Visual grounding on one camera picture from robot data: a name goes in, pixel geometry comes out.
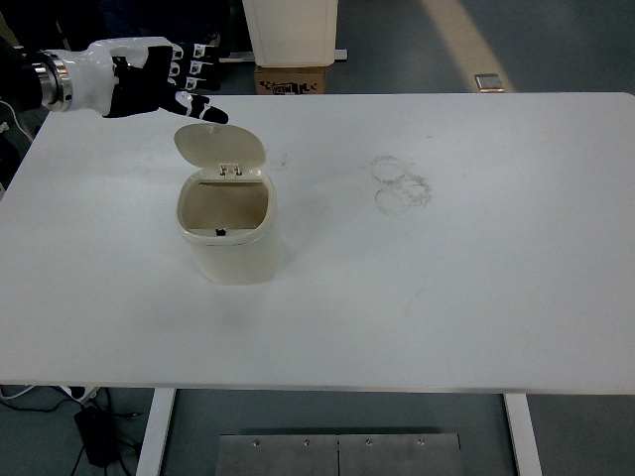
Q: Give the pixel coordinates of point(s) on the brown printed cardboard box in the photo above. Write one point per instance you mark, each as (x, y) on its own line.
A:
(290, 79)

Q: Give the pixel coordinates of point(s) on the grey metal plate with screws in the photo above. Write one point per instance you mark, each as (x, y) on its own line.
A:
(337, 456)

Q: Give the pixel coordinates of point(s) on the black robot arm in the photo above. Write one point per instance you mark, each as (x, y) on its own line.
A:
(30, 74)

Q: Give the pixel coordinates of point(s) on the small cream trash bin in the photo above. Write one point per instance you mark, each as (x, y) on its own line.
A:
(233, 258)

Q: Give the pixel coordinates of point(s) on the white table leg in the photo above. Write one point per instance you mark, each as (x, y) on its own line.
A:
(523, 436)
(154, 436)

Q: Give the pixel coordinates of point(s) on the black power adapter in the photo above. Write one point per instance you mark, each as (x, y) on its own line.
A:
(95, 439)

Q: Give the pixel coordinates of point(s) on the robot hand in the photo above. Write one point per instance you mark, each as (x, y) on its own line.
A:
(134, 84)

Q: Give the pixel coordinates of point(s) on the large white plastic container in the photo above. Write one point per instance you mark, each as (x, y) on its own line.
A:
(290, 30)

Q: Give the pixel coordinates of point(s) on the white power strip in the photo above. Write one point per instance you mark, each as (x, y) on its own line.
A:
(82, 392)

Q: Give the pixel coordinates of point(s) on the grey floor socket plate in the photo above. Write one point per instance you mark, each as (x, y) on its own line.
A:
(489, 82)

